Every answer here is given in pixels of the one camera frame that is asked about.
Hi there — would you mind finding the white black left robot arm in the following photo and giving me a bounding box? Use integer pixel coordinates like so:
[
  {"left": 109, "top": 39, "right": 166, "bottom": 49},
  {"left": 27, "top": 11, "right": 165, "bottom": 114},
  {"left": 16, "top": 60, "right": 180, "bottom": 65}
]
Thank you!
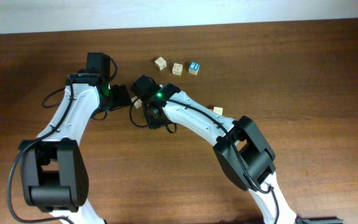
[{"left": 14, "top": 73, "right": 131, "bottom": 223}]

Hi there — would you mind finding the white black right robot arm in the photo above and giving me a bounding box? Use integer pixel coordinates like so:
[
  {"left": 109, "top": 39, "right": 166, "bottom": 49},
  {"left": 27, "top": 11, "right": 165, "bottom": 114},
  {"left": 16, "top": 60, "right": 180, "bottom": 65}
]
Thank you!
[{"left": 133, "top": 83, "right": 297, "bottom": 223}]

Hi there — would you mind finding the wooden block with shell drawing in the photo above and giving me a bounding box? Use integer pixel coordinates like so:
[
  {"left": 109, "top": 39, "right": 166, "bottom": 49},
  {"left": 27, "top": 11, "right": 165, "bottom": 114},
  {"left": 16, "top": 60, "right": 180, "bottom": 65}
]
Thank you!
[{"left": 131, "top": 96, "right": 142, "bottom": 109}]

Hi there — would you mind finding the wooden block top left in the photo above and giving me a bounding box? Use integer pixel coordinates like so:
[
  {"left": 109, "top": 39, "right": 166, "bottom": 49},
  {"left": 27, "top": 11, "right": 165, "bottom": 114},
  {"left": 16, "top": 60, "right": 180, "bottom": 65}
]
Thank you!
[{"left": 154, "top": 57, "right": 167, "bottom": 71}]

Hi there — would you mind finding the wooden block top middle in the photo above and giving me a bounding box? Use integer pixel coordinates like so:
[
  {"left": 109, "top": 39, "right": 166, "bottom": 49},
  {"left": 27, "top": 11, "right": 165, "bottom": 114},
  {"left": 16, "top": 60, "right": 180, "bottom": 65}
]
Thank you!
[{"left": 172, "top": 63, "right": 183, "bottom": 76}]

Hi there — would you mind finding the wooden block blue top face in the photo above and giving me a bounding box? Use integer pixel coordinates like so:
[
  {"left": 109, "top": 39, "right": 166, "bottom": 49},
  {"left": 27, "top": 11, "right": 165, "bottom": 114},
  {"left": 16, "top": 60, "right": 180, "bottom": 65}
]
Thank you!
[{"left": 188, "top": 62, "right": 200, "bottom": 75}]

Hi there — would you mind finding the black base bracket bottom right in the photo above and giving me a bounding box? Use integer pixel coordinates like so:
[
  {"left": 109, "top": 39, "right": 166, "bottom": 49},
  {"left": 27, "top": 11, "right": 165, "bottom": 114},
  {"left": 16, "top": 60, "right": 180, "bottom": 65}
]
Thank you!
[{"left": 295, "top": 217, "right": 344, "bottom": 224}]

